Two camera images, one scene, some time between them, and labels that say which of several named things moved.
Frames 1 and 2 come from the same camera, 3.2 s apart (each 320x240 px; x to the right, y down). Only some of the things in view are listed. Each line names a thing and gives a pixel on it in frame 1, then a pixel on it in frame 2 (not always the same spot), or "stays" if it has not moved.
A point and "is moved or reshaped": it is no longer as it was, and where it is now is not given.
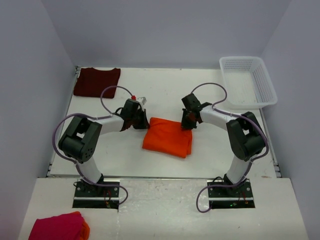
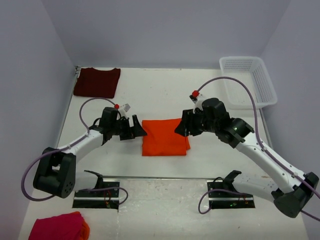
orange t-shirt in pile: [85, 232] stays
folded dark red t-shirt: [91, 81] stays
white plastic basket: [247, 83] stays
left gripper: [143, 124] to [131, 132]
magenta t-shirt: [67, 226] stays
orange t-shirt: [167, 136] is moved or reshaped
